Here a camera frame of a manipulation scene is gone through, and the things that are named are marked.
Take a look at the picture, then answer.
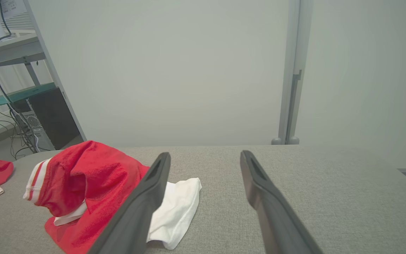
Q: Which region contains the black computer tower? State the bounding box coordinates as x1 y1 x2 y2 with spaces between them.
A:
13 87 84 152

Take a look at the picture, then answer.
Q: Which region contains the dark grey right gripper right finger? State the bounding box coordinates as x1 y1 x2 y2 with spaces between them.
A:
240 150 323 254

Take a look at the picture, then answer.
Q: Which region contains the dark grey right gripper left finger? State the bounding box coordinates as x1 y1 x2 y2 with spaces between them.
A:
87 152 171 254

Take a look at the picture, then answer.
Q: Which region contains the grey double partition post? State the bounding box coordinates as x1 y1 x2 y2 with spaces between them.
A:
272 0 313 145

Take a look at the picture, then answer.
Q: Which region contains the grey slanted partition post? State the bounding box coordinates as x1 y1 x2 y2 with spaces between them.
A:
23 0 87 141

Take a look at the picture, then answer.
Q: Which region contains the teal shelf board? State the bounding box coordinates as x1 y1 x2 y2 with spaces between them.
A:
0 83 56 107

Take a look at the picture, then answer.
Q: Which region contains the red white Bulls jersey shirt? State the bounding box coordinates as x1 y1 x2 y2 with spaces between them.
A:
23 140 202 254

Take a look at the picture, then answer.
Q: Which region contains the wide white partition panel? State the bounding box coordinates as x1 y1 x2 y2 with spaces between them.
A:
23 0 290 147

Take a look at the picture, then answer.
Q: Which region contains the grey metal desk frame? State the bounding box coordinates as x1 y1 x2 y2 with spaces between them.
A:
0 34 47 159

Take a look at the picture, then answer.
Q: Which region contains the narrow white partition panel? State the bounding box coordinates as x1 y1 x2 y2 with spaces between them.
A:
296 0 406 170

